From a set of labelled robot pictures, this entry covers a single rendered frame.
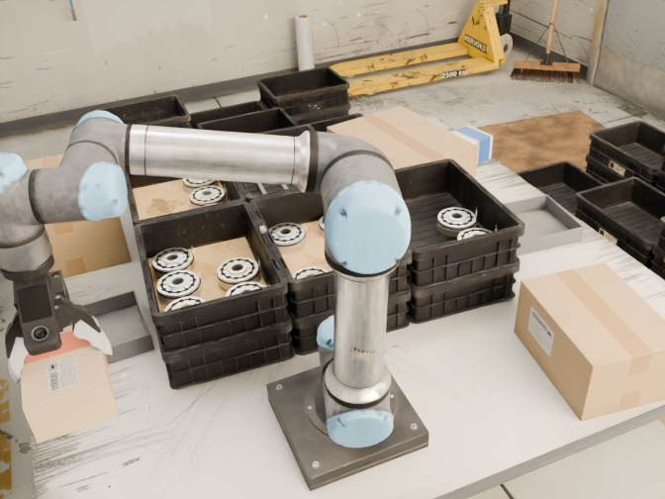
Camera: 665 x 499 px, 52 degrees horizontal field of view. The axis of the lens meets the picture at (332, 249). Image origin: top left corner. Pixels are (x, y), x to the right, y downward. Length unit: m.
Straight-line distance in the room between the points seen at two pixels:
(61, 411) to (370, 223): 0.53
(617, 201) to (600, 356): 1.55
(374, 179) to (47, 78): 4.10
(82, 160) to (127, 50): 3.95
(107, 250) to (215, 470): 0.84
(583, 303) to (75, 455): 1.14
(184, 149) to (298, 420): 0.67
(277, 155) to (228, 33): 4.00
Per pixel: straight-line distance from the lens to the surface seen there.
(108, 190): 0.95
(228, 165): 1.05
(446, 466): 1.45
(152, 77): 5.00
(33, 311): 1.04
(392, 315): 1.68
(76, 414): 1.12
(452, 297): 1.74
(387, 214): 0.92
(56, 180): 0.97
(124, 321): 1.87
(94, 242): 2.05
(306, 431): 1.45
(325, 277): 1.53
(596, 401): 1.56
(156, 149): 1.05
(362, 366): 1.14
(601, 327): 1.57
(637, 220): 2.91
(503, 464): 1.47
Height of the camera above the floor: 1.84
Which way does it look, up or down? 34 degrees down
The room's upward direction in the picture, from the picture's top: 3 degrees counter-clockwise
